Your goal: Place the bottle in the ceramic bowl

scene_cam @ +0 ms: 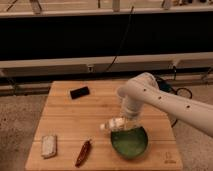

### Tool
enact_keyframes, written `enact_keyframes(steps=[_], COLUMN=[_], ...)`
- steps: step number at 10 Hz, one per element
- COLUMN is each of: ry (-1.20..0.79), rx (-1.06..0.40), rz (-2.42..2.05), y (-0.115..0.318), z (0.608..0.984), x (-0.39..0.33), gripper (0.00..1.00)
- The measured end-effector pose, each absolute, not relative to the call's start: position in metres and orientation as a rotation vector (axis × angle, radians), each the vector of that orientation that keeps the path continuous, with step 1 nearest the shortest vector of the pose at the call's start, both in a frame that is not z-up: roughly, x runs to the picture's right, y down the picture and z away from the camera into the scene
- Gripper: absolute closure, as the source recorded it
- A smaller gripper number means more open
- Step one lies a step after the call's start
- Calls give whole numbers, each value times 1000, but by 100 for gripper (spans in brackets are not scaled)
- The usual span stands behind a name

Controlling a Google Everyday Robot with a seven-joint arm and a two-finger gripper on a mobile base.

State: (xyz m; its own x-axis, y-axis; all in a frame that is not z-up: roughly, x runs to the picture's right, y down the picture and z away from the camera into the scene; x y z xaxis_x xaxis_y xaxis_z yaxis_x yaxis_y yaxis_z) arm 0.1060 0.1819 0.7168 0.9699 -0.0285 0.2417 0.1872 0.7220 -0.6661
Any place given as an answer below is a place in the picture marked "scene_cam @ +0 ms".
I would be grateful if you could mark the red chili pepper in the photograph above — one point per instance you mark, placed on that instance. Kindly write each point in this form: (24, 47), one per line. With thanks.
(86, 147)

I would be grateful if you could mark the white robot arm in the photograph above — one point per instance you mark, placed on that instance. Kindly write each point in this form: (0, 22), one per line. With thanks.
(144, 89)

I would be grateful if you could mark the wooden cutting board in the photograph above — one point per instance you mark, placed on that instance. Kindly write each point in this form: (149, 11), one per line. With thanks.
(75, 121)

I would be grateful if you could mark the small black box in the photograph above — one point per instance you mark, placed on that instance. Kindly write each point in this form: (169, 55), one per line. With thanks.
(80, 92)

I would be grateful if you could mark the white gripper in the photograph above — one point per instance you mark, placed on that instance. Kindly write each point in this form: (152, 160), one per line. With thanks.
(131, 108)

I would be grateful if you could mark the white sponge block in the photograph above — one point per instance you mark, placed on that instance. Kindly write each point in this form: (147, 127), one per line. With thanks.
(49, 146)

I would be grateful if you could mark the green ceramic bowl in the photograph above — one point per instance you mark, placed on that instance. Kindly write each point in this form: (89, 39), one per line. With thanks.
(130, 144)

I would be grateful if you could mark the clear plastic bottle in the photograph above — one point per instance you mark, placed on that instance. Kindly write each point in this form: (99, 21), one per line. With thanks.
(120, 124)

